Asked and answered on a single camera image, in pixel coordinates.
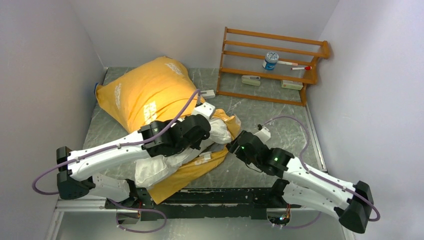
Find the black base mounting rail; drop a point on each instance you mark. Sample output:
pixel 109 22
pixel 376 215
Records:
pixel 199 213

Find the orange wooden shelf rack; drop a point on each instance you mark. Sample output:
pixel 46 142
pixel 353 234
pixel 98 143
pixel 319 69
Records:
pixel 243 53

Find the white green rectangular device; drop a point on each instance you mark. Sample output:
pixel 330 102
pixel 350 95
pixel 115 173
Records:
pixel 251 80

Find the blue white jar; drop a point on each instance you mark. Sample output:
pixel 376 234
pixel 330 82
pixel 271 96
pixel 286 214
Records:
pixel 270 61

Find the white red marker pen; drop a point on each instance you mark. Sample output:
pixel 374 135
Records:
pixel 306 68

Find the aluminium frame rail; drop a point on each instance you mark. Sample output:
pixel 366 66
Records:
pixel 82 207

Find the white box under shelf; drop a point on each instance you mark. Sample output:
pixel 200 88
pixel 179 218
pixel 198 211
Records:
pixel 292 85

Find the white pen on shelf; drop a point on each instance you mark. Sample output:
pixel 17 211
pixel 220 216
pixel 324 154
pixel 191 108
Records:
pixel 287 63

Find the white pillow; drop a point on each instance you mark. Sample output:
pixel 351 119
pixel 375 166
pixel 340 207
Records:
pixel 153 170

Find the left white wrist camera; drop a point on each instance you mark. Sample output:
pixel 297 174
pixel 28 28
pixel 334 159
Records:
pixel 205 109

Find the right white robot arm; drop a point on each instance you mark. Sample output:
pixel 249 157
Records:
pixel 301 184

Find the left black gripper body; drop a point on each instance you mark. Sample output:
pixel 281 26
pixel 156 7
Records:
pixel 192 144

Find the blue orange cartoon pillowcase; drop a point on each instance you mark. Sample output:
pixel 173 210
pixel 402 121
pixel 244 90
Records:
pixel 158 90

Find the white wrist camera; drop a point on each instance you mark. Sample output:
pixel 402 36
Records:
pixel 205 109
pixel 263 134

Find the small white remote device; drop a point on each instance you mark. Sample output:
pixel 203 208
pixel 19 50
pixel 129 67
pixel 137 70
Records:
pixel 207 94

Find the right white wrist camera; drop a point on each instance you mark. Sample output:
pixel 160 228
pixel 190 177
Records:
pixel 263 134

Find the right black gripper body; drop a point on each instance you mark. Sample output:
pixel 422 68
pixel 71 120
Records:
pixel 242 154

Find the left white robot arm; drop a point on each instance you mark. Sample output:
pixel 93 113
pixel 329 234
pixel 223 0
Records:
pixel 79 173

